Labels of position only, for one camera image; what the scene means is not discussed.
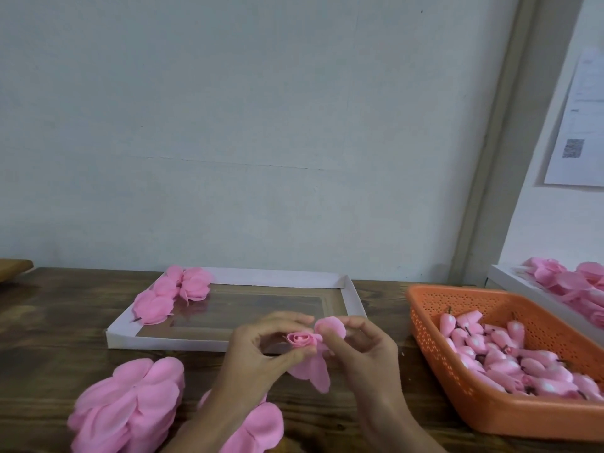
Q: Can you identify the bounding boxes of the stack of pink petals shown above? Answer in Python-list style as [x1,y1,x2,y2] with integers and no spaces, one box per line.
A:
[66,356,186,453]
[198,389,285,453]

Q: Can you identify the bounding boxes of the person's right forearm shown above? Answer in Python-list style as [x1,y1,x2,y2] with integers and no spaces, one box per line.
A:
[366,403,449,453]

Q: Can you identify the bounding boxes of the orange plastic basket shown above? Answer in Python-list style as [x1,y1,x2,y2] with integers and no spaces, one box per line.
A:
[408,284,604,442]

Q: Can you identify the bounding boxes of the pink petal flower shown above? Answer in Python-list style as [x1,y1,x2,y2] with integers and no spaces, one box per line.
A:
[179,271,213,304]

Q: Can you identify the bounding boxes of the person's right hand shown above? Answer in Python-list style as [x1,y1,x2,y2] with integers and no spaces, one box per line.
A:
[323,316,413,428]

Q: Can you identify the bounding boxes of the person's left forearm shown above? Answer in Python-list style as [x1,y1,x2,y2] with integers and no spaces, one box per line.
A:
[162,396,260,453]

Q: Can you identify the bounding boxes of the group of finished pink roses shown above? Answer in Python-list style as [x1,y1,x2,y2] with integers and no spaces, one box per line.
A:
[131,266,213,327]

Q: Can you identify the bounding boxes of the person's left hand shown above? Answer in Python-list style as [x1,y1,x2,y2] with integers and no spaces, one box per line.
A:
[212,311,319,419]

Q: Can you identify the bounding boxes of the grey door frame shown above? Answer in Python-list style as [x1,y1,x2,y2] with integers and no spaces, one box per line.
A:
[451,0,586,287]

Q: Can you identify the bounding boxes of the white shallow tray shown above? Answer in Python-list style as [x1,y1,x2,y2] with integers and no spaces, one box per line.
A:
[106,267,367,353]

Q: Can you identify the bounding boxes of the pile of pink petals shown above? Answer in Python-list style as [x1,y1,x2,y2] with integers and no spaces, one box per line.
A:
[521,257,604,328]

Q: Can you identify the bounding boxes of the pink rose buds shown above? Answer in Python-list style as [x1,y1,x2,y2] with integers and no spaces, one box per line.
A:
[437,309,604,402]

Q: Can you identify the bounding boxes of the white paper notice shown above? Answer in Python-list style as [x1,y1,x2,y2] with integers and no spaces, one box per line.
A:
[544,47,604,189]

